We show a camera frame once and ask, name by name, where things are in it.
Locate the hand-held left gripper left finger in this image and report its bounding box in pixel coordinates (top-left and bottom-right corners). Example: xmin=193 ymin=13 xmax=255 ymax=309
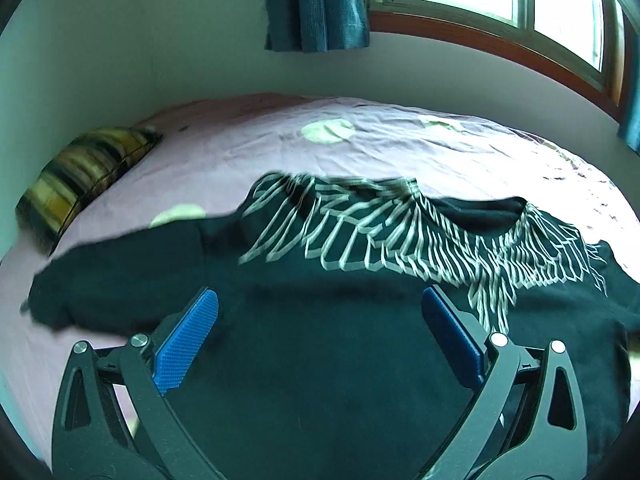
xmin=50 ymin=287 xmax=226 ymax=480

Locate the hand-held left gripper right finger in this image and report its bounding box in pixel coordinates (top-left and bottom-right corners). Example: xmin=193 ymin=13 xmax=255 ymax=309
xmin=415 ymin=286 xmax=591 ymax=480

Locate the black t-shirt white wing print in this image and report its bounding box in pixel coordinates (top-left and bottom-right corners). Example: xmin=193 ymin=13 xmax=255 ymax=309
xmin=20 ymin=172 xmax=633 ymax=480

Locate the yellow black striped pillow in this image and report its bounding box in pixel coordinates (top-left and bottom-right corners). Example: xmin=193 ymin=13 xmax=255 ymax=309
xmin=15 ymin=125 xmax=165 ymax=256

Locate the pink dotted bedsheet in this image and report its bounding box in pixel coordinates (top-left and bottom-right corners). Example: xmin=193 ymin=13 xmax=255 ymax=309
xmin=0 ymin=92 xmax=632 ymax=476

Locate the blue curtain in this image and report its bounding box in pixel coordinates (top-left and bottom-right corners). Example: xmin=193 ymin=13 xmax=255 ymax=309
xmin=616 ymin=0 xmax=640 ymax=153
xmin=261 ymin=0 xmax=372 ymax=54

